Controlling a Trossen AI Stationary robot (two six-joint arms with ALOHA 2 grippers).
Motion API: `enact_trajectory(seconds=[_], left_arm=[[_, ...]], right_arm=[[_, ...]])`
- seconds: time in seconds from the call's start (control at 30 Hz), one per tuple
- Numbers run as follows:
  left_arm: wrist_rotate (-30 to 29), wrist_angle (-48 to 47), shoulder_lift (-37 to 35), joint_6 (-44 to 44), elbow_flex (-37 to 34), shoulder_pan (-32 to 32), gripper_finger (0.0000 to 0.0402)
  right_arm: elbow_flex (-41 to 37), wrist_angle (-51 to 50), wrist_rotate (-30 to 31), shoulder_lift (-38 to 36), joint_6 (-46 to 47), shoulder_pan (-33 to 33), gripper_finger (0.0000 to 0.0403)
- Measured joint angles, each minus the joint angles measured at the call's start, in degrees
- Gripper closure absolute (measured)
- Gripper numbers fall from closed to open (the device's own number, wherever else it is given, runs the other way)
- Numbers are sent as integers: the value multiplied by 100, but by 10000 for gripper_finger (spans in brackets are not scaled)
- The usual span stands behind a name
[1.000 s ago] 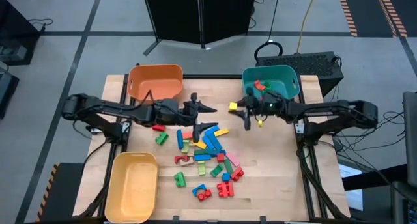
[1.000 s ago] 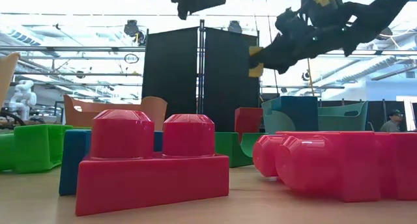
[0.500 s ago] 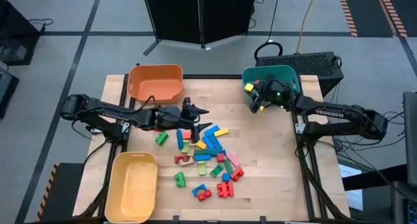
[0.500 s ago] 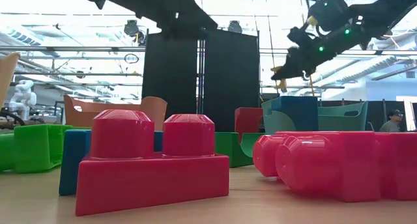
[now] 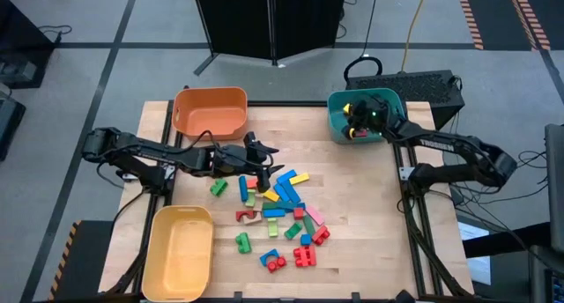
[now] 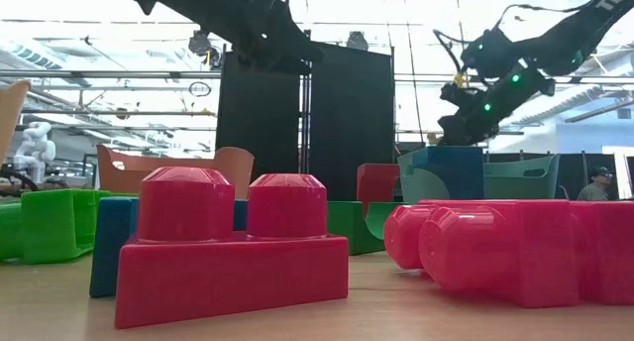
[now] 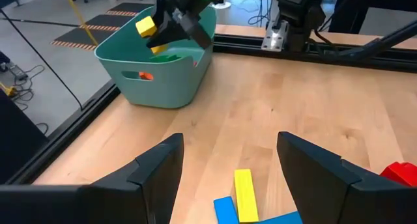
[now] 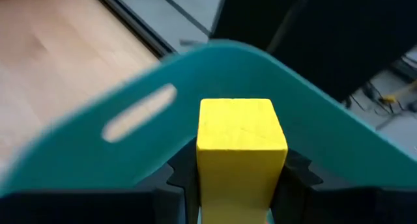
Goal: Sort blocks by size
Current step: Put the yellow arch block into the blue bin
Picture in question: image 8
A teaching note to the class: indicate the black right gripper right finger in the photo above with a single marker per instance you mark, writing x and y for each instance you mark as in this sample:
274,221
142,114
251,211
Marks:
358,207

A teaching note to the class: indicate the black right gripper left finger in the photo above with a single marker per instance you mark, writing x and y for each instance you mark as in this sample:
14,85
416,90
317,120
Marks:
97,211

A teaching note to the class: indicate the yellow wooden block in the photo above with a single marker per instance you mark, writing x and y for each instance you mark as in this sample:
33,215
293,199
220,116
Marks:
241,146

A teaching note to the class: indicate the black folding partition screen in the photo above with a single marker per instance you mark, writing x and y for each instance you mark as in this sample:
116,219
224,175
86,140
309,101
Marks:
325,28

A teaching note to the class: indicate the teal plastic bin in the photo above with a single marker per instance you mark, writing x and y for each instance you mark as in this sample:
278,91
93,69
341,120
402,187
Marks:
228,71

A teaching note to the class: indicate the black aluminium table frame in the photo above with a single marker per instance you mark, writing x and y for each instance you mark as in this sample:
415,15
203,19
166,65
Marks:
137,25

